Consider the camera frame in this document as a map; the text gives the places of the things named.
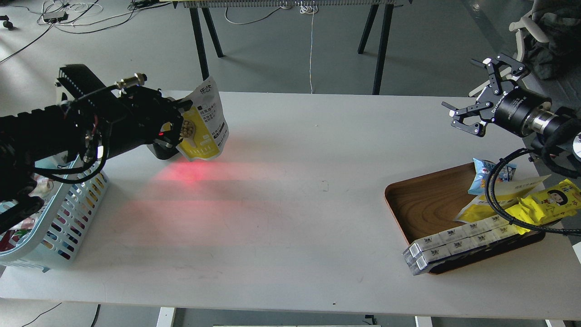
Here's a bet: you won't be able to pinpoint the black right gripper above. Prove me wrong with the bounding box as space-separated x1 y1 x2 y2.
442 53 554 137

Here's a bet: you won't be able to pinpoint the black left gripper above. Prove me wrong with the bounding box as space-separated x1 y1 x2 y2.
57 64 193 158

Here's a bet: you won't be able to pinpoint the yellow white nut snack pouch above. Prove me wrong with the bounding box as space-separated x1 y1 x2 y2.
177 76 230 162

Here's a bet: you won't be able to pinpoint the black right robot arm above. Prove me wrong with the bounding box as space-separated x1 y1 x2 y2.
442 53 580 236

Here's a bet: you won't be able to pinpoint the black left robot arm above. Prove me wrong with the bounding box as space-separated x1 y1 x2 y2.
1 64 192 233

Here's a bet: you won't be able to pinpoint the blue white snack bag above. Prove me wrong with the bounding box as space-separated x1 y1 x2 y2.
468 158 517 195

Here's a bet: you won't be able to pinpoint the yellow white flat snack pouch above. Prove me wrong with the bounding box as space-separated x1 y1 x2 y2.
453 174 550 223

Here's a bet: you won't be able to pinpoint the yellow cartoon face snack bag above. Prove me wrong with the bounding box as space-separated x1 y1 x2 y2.
506 179 581 226

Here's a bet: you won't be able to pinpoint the white boxed snack row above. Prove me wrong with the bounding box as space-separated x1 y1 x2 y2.
402 225 519 275
402 215 519 270

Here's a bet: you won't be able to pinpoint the light blue plastic basket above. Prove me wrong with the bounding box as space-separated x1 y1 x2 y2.
0 170 110 272

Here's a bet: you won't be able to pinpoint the black barcode scanner red light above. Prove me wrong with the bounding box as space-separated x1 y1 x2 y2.
147 97 183 160

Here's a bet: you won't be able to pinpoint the black table legs left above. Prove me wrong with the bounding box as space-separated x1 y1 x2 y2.
188 5 225 92

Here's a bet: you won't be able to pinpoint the black table legs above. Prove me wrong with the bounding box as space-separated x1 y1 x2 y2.
188 5 225 92
357 0 396 95

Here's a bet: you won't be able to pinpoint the brown wooden tray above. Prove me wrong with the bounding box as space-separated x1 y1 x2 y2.
384 163 545 274

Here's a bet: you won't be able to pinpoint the black table legs right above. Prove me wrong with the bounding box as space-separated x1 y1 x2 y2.
357 0 396 95

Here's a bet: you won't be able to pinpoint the black power strip on floor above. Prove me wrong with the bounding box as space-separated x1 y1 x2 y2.
42 10 69 24

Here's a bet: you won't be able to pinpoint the white hanging cable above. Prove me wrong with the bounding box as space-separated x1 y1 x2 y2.
299 4 319 94

